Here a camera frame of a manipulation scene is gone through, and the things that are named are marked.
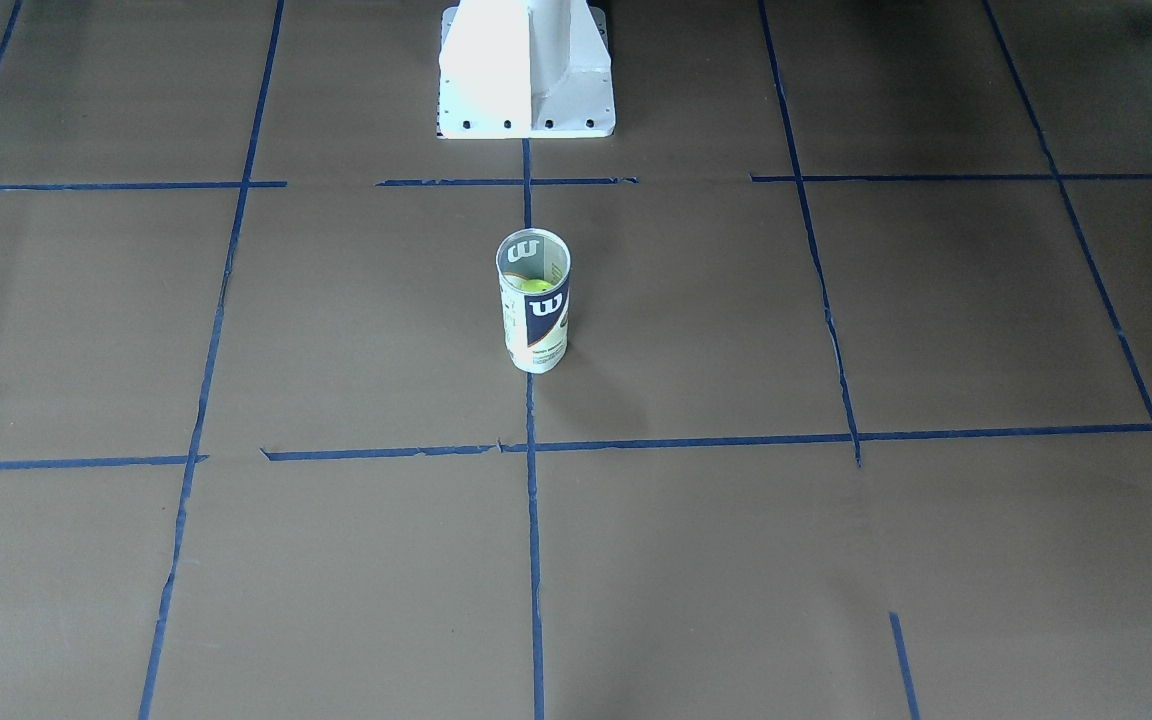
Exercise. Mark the yellow tennis ball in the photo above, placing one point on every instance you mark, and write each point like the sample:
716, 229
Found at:
534, 286

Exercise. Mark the clear tennis ball can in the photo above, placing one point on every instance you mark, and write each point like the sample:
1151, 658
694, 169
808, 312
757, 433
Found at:
535, 327

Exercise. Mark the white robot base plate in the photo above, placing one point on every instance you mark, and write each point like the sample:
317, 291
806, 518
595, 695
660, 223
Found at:
525, 69

